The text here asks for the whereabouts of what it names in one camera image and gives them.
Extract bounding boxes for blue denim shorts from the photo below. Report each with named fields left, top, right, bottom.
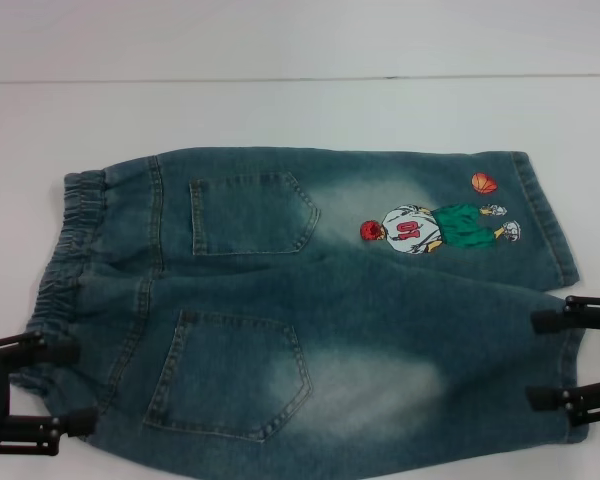
left=9, top=144, right=589, bottom=446

